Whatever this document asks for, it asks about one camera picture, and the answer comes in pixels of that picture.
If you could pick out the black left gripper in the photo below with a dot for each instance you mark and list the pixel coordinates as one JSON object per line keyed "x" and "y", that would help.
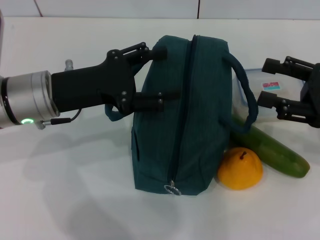
{"x": 90, "y": 85}

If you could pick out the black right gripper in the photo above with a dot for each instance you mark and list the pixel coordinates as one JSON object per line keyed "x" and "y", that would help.
{"x": 312, "y": 100}

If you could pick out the clear plastic food container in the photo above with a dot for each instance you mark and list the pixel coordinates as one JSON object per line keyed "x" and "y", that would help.
{"x": 287, "y": 86}

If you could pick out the dark teal insulated lunch bag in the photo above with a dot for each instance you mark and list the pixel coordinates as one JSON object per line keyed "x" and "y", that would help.
{"x": 200, "y": 112}

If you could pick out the green cucumber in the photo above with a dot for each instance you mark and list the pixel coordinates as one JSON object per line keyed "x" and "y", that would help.
{"x": 277, "y": 152}

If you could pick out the orange yellow pear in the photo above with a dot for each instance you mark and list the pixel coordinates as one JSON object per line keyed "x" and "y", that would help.
{"x": 240, "y": 170}

